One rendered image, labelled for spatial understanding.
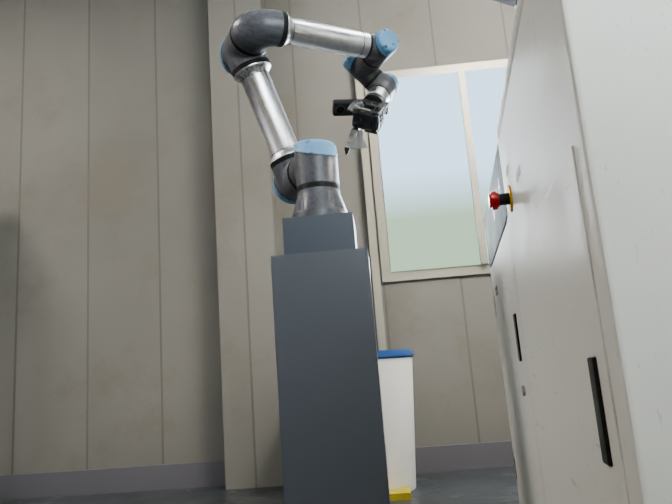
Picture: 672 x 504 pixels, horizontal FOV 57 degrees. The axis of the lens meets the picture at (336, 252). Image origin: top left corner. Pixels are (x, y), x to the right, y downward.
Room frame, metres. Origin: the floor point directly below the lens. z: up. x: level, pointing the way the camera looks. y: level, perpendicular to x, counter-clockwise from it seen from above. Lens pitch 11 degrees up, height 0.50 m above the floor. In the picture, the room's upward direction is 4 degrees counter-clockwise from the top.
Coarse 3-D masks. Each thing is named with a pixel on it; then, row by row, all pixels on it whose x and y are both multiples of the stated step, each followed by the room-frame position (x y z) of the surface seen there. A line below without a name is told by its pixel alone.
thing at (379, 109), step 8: (368, 96) 1.77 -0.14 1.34; (376, 96) 1.76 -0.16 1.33; (368, 104) 1.72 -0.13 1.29; (376, 104) 1.72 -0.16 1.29; (384, 104) 1.76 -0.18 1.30; (360, 112) 1.71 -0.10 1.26; (368, 112) 1.71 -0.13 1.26; (376, 112) 1.70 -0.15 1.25; (384, 112) 1.76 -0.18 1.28; (352, 120) 1.74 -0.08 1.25; (360, 120) 1.73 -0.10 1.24; (368, 120) 1.72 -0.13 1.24; (376, 120) 1.71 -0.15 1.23; (360, 128) 1.75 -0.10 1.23; (368, 128) 1.75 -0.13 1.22; (376, 128) 1.73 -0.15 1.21
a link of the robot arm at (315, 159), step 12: (300, 144) 1.55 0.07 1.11; (312, 144) 1.53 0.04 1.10; (324, 144) 1.54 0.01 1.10; (300, 156) 1.55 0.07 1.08; (312, 156) 1.53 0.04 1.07; (324, 156) 1.54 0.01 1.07; (336, 156) 1.57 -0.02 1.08; (288, 168) 1.62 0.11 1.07; (300, 168) 1.55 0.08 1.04; (312, 168) 1.53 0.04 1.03; (324, 168) 1.53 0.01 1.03; (336, 168) 1.56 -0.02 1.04; (300, 180) 1.55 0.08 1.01; (312, 180) 1.53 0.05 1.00; (324, 180) 1.53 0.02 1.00; (336, 180) 1.56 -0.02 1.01
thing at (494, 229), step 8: (496, 152) 1.25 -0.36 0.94; (496, 160) 1.28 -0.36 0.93; (496, 168) 1.30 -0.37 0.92; (496, 176) 1.32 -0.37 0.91; (496, 184) 1.34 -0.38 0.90; (488, 208) 1.66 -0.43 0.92; (488, 216) 1.69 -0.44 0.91; (496, 216) 1.45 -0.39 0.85; (504, 216) 1.26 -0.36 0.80; (488, 224) 1.73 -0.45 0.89; (496, 224) 1.47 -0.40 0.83; (504, 224) 1.29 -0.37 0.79; (488, 232) 1.77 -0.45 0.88; (496, 232) 1.50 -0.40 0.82; (488, 240) 1.81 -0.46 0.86; (496, 240) 1.53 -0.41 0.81; (488, 248) 1.85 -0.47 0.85; (496, 248) 1.57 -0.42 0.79
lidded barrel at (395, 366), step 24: (384, 360) 2.63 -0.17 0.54; (408, 360) 2.73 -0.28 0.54; (384, 384) 2.63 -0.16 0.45; (408, 384) 2.72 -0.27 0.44; (384, 408) 2.63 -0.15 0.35; (408, 408) 2.72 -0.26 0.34; (384, 432) 2.64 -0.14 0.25; (408, 432) 2.72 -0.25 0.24; (408, 456) 2.71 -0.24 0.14; (408, 480) 2.71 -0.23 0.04
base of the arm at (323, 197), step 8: (304, 184) 1.54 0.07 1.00; (312, 184) 1.53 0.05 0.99; (320, 184) 1.53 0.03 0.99; (328, 184) 1.54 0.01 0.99; (336, 184) 1.56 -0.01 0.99; (304, 192) 1.54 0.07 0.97; (312, 192) 1.53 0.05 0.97; (320, 192) 1.53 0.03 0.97; (328, 192) 1.53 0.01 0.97; (336, 192) 1.55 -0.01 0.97; (296, 200) 1.57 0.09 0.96; (304, 200) 1.53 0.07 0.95; (312, 200) 1.52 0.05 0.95; (320, 200) 1.52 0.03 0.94; (328, 200) 1.53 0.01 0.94; (336, 200) 1.55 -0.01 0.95; (296, 208) 1.56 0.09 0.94; (304, 208) 1.53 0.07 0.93; (312, 208) 1.52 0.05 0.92; (320, 208) 1.51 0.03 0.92; (328, 208) 1.52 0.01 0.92; (336, 208) 1.53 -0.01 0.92; (344, 208) 1.56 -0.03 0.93; (296, 216) 1.54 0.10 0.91
